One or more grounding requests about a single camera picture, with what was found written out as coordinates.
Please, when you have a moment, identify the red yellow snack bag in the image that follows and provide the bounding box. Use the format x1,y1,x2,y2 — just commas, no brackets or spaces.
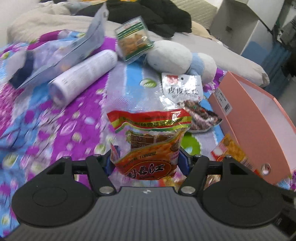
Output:
107,108,192,180

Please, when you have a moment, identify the small orange yellow snack packet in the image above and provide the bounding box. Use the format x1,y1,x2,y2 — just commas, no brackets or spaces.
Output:
210,133,261,177

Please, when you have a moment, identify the floral purple blue blanket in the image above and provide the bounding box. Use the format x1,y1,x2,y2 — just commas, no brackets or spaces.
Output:
0,29,296,238

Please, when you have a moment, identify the pink cardboard box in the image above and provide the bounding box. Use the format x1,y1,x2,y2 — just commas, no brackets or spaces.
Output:
208,72,295,184

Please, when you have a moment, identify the white clear meat snack bag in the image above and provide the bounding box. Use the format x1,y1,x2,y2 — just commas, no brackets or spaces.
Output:
162,73,222,133

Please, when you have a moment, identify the white spray can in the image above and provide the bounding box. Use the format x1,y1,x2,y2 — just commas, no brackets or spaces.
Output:
49,50,118,107

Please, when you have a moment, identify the grey bed sheet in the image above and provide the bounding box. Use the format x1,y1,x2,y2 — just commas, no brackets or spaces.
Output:
152,34,270,87

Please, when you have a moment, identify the white blue plush toy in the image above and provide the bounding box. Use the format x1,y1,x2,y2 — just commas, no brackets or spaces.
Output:
145,40,218,84

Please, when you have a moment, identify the translucent purple standup pouch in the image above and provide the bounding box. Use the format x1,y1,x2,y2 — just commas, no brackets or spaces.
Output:
6,3,109,89

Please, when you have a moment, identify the green clear snack packet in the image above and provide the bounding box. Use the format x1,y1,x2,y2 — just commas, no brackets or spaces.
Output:
114,16,154,62

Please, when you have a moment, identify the white shelf unit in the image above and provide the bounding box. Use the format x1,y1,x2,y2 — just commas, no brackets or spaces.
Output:
210,0,284,65

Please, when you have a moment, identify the black clothing pile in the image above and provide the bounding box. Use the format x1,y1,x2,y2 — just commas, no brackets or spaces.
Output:
76,0,193,39

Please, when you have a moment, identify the quilted beige headboard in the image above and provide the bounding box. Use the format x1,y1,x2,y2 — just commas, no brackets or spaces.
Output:
171,0,217,29

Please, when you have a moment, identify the beige crumpled blanket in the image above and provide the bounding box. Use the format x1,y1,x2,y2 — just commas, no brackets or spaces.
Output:
6,1,121,45

